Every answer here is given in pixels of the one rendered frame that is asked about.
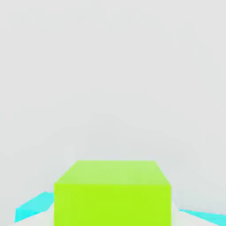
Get large cyan box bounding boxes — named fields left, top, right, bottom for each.
left=14, top=191, right=226, bottom=226

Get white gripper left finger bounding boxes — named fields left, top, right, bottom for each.
left=7, top=202, right=55, bottom=226

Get small lime green cube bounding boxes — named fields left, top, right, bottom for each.
left=53, top=160, right=172, bottom=226

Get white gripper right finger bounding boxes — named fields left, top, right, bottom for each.
left=171, top=200, right=222, bottom=226

